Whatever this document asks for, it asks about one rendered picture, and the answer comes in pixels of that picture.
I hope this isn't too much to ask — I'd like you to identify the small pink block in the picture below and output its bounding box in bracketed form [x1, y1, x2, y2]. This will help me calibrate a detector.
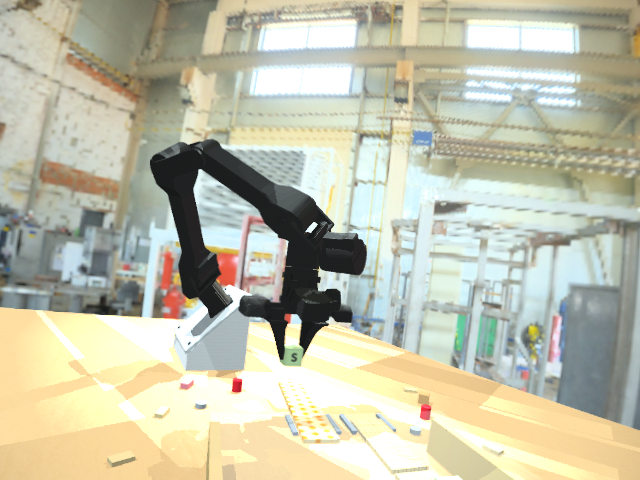
[180, 378, 194, 390]

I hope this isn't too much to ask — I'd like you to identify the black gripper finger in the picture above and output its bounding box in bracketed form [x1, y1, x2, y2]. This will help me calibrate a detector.
[264, 317, 288, 360]
[298, 321, 329, 358]

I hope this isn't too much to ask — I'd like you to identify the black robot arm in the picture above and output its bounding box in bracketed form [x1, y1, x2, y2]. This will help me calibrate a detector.
[150, 139, 367, 323]

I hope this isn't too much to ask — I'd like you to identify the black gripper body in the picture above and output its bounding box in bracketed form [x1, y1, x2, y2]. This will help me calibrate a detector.
[238, 266, 353, 323]

